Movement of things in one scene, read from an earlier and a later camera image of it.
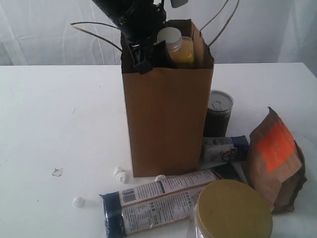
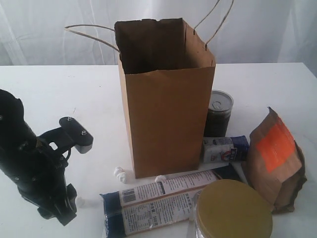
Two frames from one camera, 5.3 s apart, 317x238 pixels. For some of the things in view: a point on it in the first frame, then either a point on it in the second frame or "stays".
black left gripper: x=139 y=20 to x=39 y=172
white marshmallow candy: x=79 y=202 stays
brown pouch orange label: x=275 y=165 stays
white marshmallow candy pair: x=120 y=174 stays
